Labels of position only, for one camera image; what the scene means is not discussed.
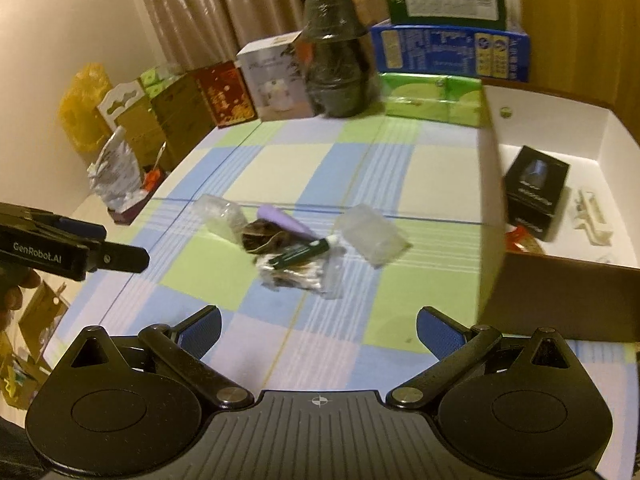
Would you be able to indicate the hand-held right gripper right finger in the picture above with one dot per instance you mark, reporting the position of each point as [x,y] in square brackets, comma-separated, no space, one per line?
[440,335]

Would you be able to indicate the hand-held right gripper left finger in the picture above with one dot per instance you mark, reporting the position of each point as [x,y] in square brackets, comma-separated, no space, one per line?
[200,335]

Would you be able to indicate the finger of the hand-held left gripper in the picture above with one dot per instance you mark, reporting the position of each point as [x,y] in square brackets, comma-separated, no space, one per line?
[125,259]
[82,231]

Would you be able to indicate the ribbed clear plastic container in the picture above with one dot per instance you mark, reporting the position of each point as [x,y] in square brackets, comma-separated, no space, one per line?
[220,212]

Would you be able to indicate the bag of cotton swabs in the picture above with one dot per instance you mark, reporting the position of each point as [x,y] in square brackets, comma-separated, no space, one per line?
[300,279]

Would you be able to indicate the brown cardboard box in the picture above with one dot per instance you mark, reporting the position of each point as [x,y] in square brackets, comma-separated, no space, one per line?
[550,300]

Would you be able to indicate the clear plastic case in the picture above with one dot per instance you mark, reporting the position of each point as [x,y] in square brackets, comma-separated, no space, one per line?
[370,235]

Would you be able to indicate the red snack packet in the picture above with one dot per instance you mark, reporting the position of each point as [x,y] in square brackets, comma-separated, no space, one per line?
[522,242]

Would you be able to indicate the green pen with white cap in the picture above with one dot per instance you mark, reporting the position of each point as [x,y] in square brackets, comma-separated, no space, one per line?
[300,252]

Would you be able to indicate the purple plastic object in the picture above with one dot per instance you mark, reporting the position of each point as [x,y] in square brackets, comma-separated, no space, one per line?
[282,217]

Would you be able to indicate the black product box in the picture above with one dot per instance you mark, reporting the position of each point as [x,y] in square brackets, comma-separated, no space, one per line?
[535,195]

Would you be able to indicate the white plastic clip holder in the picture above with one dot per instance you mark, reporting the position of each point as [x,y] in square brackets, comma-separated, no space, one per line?
[592,225]

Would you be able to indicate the checkered cloth desktop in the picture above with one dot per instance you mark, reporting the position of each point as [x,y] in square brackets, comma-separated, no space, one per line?
[300,170]

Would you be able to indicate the person's left hand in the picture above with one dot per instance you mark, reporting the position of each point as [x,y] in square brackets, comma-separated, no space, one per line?
[10,300]

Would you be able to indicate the dark wooden base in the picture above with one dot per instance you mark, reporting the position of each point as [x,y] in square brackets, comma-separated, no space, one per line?
[125,215]

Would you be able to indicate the brown cardboard piece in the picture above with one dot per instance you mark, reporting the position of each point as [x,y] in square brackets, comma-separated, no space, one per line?
[40,310]

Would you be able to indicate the crumpled silver bag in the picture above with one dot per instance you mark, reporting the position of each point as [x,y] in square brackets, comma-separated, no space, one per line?
[117,170]

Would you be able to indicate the carton with white header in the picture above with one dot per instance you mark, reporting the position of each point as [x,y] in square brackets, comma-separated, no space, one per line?
[140,130]

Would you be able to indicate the yellow plastic bag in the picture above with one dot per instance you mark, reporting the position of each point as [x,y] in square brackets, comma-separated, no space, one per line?
[82,105]

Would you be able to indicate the brown carton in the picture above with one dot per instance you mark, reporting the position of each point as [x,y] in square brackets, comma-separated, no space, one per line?
[180,110]

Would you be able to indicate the light green tissue pack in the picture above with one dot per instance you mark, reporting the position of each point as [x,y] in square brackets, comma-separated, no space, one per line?
[155,77]

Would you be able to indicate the red gift box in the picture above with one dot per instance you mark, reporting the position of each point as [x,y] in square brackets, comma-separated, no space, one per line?
[225,95]

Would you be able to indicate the white appliance box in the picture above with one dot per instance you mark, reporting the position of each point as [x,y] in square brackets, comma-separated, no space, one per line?
[270,85]

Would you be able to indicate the beige curtain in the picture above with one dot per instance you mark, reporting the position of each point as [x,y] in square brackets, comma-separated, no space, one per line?
[225,0]

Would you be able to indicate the dark wrapped vase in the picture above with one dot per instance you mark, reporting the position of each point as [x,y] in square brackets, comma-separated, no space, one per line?
[335,75]

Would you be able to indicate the blue printed box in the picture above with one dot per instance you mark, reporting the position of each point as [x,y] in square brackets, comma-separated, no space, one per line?
[440,50]

